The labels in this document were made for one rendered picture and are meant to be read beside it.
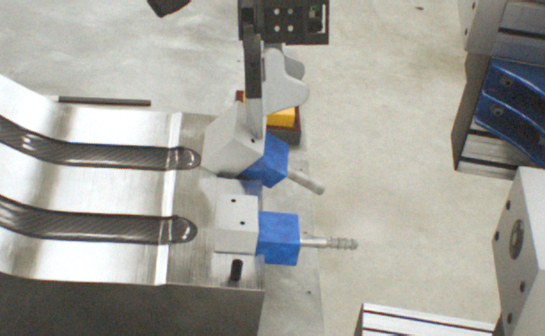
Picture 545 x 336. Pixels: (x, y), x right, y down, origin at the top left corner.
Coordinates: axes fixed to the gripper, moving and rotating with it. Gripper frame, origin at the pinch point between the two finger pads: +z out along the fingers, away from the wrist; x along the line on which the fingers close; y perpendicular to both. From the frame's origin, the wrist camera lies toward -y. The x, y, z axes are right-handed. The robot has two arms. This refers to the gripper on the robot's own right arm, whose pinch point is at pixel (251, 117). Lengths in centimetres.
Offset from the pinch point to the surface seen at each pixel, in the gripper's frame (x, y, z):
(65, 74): 28.8, -23.1, 6.8
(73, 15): 44, -24, 4
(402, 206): 121, 38, 84
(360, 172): 133, 29, 80
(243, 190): -3.9, -1.0, 5.8
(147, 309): -16.7, -9.5, 9.9
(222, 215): -11.5, -2.8, 3.9
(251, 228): -12.8, -0.3, 4.5
